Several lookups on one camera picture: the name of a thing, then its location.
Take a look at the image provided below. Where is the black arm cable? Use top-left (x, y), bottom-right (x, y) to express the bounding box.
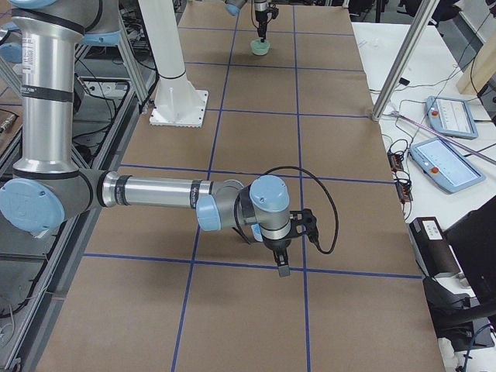
top-left (264, 166), bottom-right (337, 256)

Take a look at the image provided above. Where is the black box device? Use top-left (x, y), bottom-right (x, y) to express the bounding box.
top-left (408, 216), bottom-right (460, 278)

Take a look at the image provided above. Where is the orange black adapter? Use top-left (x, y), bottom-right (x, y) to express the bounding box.
top-left (387, 139), bottom-right (412, 205)

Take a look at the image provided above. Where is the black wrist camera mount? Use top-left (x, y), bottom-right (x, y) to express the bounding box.
top-left (288, 208), bottom-right (319, 247)
top-left (267, 4), bottom-right (279, 20)

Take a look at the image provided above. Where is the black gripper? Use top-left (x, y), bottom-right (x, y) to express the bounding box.
top-left (253, 0), bottom-right (268, 43)
top-left (263, 237), bottom-right (291, 277)

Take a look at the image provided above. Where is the teach pendant far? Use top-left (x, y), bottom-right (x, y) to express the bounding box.
top-left (425, 96), bottom-right (478, 140)

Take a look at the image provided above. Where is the teach pendant near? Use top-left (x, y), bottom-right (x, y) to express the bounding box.
top-left (409, 138), bottom-right (485, 194)

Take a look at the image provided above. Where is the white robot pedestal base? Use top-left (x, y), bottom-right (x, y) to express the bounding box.
top-left (139, 0), bottom-right (208, 128)

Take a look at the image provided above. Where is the light green bowl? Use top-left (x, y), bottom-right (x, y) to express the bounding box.
top-left (250, 39), bottom-right (271, 56)

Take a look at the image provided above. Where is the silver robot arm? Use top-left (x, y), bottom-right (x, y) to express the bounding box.
top-left (1, 1), bottom-right (291, 277)
top-left (224, 0), bottom-right (270, 43)

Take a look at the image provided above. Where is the black monitor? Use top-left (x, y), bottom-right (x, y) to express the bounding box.
top-left (445, 197), bottom-right (495, 303)

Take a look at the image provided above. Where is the teach pendant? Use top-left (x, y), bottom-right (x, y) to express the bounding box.
top-left (425, 96), bottom-right (478, 140)
top-left (409, 138), bottom-right (485, 194)

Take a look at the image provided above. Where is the aluminium frame post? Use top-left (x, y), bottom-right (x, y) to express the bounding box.
top-left (370, 0), bottom-right (439, 122)

